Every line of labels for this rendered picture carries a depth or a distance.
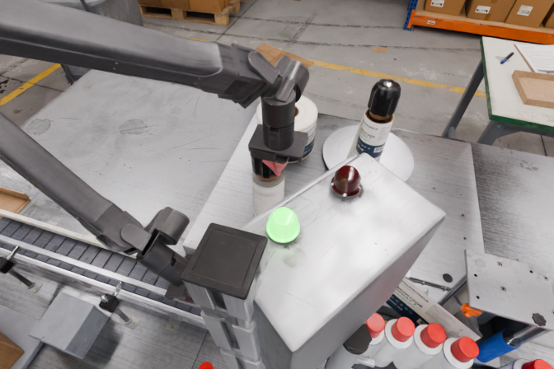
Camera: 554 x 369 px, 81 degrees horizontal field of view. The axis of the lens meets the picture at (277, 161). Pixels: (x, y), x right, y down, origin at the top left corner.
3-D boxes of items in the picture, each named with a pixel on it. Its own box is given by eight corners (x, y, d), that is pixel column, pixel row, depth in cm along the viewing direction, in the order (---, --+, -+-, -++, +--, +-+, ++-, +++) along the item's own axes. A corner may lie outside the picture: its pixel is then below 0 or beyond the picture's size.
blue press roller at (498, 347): (480, 352, 71) (521, 330, 59) (481, 369, 69) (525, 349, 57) (463, 347, 71) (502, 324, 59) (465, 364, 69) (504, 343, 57)
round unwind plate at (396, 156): (414, 137, 120) (415, 134, 119) (411, 203, 100) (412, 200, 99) (330, 120, 126) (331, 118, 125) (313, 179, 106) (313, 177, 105)
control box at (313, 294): (391, 296, 41) (450, 212, 27) (286, 399, 34) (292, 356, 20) (334, 240, 47) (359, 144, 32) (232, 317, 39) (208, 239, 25)
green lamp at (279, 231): (306, 233, 26) (307, 217, 24) (279, 251, 25) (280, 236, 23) (285, 211, 27) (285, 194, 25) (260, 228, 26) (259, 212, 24)
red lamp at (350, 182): (366, 189, 29) (372, 172, 27) (345, 204, 28) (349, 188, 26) (345, 171, 30) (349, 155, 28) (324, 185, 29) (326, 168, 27)
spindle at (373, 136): (382, 148, 114) (406, 77, 93) (379, 166, 108) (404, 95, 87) (356, 142, 116) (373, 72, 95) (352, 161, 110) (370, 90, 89)
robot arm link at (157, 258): (127, 259, 67) (140, 258, 63) (146, 231, 71) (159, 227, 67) (153, 276, 70) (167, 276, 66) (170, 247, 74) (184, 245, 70)
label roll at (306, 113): (247, 151, 115) (245, 119, 104) (274, 118, 127) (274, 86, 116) (299, 170, 109) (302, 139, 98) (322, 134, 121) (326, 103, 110)
